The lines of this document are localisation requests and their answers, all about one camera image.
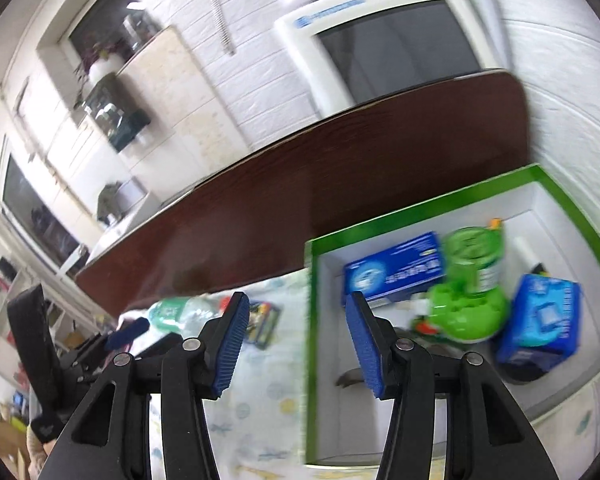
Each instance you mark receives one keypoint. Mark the small red object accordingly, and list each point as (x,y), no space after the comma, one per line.
(422,327)

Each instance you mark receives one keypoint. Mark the green round device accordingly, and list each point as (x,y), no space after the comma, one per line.
(467,315)

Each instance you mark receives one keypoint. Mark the glass door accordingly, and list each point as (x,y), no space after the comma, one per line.
(30,205)

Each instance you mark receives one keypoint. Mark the white shelf unit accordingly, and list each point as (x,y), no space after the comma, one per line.
(0,340)

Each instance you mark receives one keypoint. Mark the brown hair claw clip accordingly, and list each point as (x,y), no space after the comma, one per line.
(349,378)

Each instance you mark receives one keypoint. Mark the beige marble cabinet panel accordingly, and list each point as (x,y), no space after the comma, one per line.
(180,90)

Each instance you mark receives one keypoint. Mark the small orange object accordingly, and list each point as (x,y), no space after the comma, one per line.
(494,223)

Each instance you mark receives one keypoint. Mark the long blue box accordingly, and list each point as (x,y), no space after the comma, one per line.
(395,270)

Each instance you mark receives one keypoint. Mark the plant in white vase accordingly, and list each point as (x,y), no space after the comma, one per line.
(102,67)

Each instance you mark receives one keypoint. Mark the small white bottle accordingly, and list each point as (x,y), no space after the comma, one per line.
(525,252)

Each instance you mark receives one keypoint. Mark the dark green cloth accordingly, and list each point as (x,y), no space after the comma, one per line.
(107,201)

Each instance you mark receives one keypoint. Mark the colourful card pack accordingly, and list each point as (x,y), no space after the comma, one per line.
(262,322)

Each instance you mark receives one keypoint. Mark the dark brown wooden board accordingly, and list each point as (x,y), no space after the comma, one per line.
(305,185)

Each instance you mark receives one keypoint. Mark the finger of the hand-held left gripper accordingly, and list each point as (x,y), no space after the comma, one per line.
(157,346)
(130,330)

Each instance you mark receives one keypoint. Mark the green can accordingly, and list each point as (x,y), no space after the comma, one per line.
(472,260)

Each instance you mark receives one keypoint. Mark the dark wall-mounted dispenser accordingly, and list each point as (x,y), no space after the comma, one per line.
(115,120)

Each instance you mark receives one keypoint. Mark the person's left forearm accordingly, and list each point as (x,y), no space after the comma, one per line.
(37,460)

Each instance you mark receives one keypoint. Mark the square blue box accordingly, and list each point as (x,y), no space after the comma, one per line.
(540,320)

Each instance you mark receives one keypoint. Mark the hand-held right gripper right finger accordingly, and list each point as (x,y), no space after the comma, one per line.
(367,345)

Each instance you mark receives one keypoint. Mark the glass jar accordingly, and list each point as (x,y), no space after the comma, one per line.
(136,26)

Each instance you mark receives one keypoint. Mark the green and white cardboard box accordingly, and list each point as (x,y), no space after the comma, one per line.
(330,360)

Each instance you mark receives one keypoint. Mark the white appliance with dark screen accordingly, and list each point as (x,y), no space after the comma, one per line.
(300,50)

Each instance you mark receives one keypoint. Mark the animal printed blanket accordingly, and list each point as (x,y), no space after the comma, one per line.
(260,410)

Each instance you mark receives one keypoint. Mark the black tape roll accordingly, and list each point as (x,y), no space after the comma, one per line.
(525,372)

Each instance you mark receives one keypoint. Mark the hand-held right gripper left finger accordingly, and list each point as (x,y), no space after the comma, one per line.
(230,345)

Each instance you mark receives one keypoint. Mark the white container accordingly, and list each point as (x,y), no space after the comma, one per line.
(130,194)

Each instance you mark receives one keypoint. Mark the recessed window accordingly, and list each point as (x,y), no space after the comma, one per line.
(105,15)

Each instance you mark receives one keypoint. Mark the plastic bottle with green label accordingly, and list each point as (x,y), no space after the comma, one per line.
(172,310)

